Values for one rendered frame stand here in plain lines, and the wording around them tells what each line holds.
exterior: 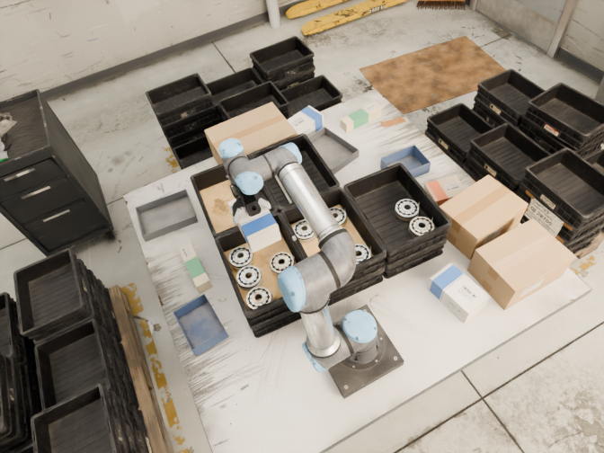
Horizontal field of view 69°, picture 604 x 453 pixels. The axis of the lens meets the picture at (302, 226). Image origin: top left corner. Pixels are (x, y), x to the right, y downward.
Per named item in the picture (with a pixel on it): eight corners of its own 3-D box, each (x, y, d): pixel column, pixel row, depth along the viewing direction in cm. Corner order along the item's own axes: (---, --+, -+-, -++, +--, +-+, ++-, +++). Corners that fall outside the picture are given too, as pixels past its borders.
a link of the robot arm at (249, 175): (271, 168, 131) (256, 146, 137) (237, 184, 129) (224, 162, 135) (276, 185, 137) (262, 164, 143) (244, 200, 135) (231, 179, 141)
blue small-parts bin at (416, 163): (395, 186, 220) (395, 176, 214) (379, 167, 228) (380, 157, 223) (429, 172, 223) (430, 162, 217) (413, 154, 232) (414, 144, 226)
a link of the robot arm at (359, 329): (382, 341, 158) (385, 329, 146) (350, 360, 155) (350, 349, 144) (364, 315, 164) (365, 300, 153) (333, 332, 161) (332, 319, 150)
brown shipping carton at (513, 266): (503, 310, 175) (515, 291, 163) (466, 270, 188) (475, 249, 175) (560, 277, 182) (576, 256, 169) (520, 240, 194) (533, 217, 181)
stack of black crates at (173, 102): (213, 120, 351) (197, 72, 315) (226, 142, 334) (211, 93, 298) (166, 139, 343) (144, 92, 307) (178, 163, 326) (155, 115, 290)
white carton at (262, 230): (281, 239, 164) (278, 225, 157) (253, 253, 162) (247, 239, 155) (260, 204, 176) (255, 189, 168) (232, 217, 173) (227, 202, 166)
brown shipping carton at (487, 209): (469, 260, 191) (477, 239, 178) (433, 227, 202) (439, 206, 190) (517, 226, 198) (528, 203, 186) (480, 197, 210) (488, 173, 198)
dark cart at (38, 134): (122, 240, 306) (50, 145, 234) (58, 268, 297) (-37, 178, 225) (104, 185, 340) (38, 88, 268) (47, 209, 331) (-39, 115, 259)
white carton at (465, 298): (427, 288, 184) (430, 278, 177) (447, 273, 188) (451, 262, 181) (464, 324, 174) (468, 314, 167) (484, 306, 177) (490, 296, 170)
